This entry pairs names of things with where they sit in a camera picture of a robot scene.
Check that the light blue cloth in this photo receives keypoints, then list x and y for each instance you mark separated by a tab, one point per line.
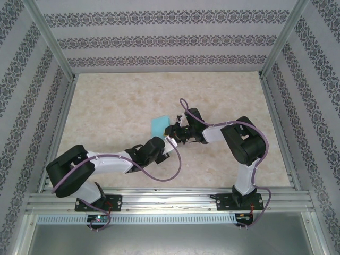
159	125

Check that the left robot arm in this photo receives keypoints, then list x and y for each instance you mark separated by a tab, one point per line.
111	162

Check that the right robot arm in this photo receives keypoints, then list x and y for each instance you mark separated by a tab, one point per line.
244	180

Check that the small controller board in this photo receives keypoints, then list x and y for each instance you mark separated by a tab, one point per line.
243	216
98	218

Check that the grey metal bottom panel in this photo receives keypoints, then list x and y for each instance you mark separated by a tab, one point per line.
170	239

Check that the aluminium mounting rail beam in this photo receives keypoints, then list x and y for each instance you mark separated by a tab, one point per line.
170	197

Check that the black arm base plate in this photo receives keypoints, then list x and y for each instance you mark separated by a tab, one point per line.
224	203
115	203

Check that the aluminium side rail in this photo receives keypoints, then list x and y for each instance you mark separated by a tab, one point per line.
64	111
273	111

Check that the aluminium corner post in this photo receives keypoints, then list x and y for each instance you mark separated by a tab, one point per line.
282	40
53	40

